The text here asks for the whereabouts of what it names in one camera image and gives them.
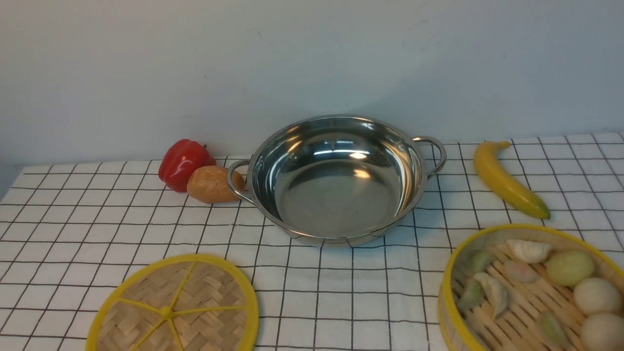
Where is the bamboo steamer lid yellow rim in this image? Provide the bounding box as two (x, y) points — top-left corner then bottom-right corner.
(85, 254), (259, 351)

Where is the white pleated dumpling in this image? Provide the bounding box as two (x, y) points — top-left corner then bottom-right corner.
(506, 239), (554, 264)

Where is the stainless steel two-handled pot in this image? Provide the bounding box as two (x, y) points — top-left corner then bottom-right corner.
(226, 114), (448, 247)

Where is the pale green round bun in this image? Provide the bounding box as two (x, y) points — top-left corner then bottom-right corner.
(545, 250), (595, 287)

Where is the bamboo steamer basket yellow rim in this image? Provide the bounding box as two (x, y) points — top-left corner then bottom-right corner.
(438, 224), (623, 351)

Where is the white crescent dumpling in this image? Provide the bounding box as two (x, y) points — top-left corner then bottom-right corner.
(473, 273), (509, 318)

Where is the green dumpling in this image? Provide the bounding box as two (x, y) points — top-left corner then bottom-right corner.
(468, 250), (497, 275)
(456, 278), (485, 312)
(535, 312), (571, 349)

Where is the white round bun lower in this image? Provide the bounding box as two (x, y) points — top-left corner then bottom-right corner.
(580, 313), (624, 351)

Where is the brown potato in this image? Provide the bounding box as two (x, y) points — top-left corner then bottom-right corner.
(187, 166), (238, 204)

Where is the green dumpling centre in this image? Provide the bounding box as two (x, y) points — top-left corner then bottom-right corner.
(535, 312), (571, 349)

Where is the yellow banana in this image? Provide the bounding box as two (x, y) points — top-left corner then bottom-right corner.
(473, 141), (551, 220)

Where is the white round bun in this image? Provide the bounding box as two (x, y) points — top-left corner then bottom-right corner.
(580, 313), (624, 351)
(573, 277), (623, 315)

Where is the white checkered tablecloth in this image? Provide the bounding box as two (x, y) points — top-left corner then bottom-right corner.
(0, 133), (624, 351)

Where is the green dumpling upper left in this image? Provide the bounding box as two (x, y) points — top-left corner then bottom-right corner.
(468, 250), (497, 275)

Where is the white round bun upper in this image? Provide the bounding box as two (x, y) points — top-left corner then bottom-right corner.
(573, 277), (623, 315)

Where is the green dumpling lower left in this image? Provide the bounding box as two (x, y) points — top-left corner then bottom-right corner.
(456, 278), (485, 312)

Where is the pink shrimp dumpling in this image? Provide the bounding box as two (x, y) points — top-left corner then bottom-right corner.
(503, 260), (540, 284)

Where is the red bell pepper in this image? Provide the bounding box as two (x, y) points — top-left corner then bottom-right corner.
(158, 138), (216, 193)

